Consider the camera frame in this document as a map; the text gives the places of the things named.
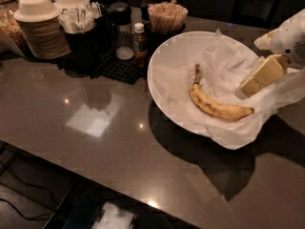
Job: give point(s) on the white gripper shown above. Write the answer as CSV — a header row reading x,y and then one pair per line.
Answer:
x,y
291,41

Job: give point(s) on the yellow spotted banana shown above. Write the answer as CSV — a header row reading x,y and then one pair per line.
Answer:
x,y
213,107

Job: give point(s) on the large white bowl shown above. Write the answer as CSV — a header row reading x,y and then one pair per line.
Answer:
x,y
223,61

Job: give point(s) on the white paper liner sheet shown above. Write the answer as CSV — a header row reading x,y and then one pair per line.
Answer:
x,y
288,90

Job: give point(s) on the black cup of wooden stirrers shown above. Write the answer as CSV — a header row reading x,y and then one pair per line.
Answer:
x,y
166,20

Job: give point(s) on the small hot sauce bottle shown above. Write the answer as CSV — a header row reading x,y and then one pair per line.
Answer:
x,y
139,45

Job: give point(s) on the glass sugar dispenser black lid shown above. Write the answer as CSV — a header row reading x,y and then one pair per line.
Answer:
x,y
120,16

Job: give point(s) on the black rubber mesh mat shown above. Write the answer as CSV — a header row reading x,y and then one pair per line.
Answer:
x,y
110,67

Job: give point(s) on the black holder of wrapped cutlery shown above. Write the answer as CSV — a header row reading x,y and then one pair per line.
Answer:
x,y
79,28

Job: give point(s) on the white paper on floor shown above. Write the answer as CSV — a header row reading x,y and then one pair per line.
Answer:
x,y
114,217

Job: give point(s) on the front stack of paper bowls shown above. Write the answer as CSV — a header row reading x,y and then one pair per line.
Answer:
x,y
38,21

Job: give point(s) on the cereal container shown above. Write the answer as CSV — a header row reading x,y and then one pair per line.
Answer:
x,y
10,27

